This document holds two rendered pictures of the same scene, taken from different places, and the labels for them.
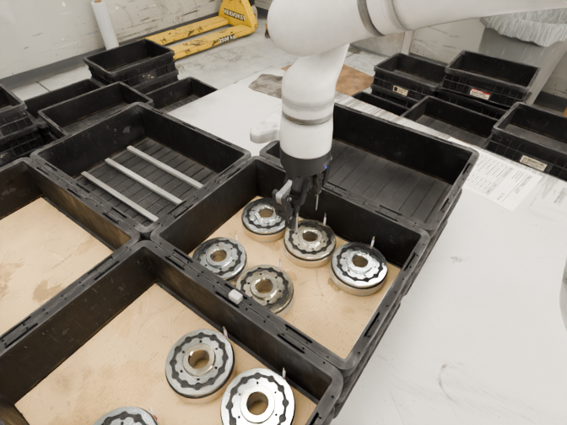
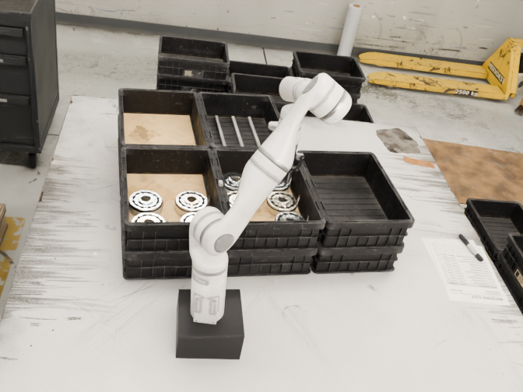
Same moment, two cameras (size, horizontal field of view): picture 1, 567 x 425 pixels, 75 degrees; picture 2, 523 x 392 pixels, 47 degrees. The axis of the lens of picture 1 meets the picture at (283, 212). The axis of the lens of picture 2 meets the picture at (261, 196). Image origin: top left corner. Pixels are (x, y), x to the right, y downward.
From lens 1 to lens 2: 1.42 m
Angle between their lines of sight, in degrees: 28
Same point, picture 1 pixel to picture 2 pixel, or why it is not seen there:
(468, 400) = (289, 320)
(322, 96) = not seen: hidden behind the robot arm
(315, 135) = not seen: hidden behind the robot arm
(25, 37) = (278, 9)
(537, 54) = not seen: outside the picture
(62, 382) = (143, 178)
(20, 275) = (156, 138)
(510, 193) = (467, 294)
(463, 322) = (331, 304)
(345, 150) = (363, 189)
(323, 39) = (286, 96)
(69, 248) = (182, 141)
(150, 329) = (185, 186)
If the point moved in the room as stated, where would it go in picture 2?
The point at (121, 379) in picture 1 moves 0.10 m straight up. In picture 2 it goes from (162, 190) to (163, 166)
